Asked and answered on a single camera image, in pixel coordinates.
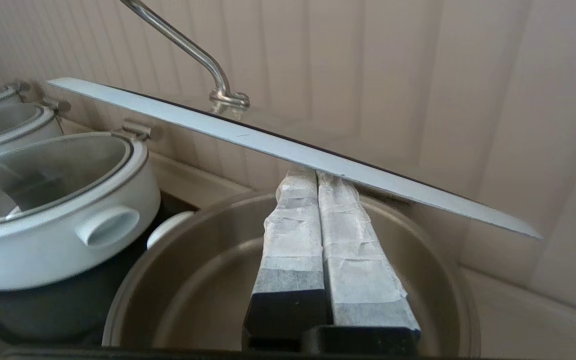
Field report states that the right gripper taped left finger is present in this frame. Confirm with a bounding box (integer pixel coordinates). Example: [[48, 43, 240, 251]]
[[243, 167, 330, 347]]

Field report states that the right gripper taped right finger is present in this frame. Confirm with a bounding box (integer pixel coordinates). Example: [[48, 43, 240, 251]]
[[317, 171, 422, 331]]

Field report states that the white round pot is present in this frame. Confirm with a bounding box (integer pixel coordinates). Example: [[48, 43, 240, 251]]
[[102, 189, 482, 351], [0, 102, 64, 168], [0, 131, 162, 292]]

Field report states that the large black glass cooktop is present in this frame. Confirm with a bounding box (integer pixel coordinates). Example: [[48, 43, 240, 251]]
[[0, 189, 201, 351]]

